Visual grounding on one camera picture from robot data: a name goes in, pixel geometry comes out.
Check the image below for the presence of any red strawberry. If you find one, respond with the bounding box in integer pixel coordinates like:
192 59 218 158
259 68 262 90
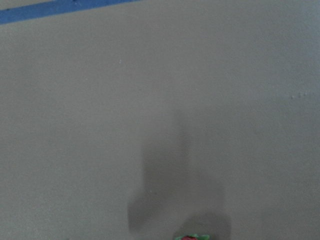
174 234 211 240

